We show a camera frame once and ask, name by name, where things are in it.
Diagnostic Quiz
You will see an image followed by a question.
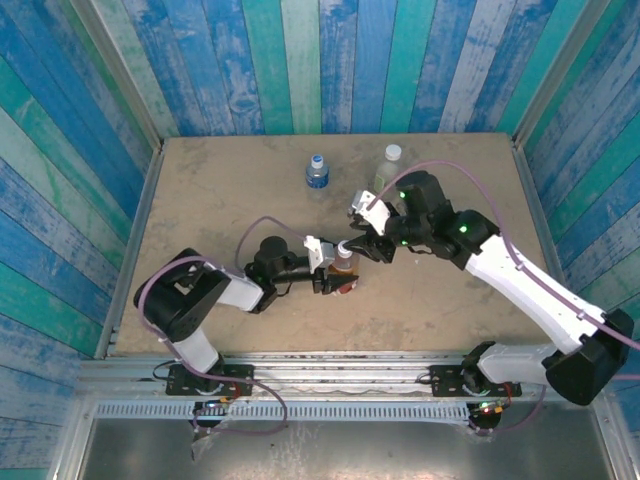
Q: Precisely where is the orange juice bottle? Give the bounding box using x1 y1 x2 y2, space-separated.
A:
329 240 362 297

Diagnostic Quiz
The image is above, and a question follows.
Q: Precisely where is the green label clear bottle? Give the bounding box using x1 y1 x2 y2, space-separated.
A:
373 144 404 201

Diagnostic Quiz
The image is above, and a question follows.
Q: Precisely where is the blue label water bottle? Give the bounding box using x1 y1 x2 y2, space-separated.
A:
305 154 331 201

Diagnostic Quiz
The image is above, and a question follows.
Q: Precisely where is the small electronics board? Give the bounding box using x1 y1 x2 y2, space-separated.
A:
467 397 512 435
191 397 237 436

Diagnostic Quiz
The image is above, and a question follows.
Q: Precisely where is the steel sheet panel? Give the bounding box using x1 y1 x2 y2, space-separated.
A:
74 418 619 480

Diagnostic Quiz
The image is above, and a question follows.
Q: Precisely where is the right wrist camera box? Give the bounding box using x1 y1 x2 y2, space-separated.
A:
348 189 393 236

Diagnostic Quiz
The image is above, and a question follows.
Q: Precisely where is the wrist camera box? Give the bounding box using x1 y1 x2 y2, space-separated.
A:
348 189 393 236
303 234 338 275

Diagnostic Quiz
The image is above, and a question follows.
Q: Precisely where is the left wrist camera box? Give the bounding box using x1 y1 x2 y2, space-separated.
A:
303 234 338 275

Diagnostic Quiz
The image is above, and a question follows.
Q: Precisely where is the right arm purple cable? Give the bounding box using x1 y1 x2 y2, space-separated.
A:
372 158 640 436

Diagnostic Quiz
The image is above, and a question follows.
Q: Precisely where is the aluminium mounting rail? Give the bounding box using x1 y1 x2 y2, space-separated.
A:
74 351 611 401

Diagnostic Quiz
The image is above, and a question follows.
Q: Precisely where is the aluminium table side rail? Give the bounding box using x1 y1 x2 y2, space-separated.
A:
93 144 167 360
510 138 566 274

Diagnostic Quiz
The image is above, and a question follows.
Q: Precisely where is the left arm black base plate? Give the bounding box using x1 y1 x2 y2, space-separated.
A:
165 364 255 398

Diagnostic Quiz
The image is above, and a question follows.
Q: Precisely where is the slotted grey cable duct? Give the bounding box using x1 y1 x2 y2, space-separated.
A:
94 402 474 422

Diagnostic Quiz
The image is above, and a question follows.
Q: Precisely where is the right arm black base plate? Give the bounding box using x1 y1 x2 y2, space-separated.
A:
430 364 522 399

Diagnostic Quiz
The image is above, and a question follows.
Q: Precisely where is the aluminium corner post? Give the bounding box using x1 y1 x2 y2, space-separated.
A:
69 0 165 151
512 0 615 147

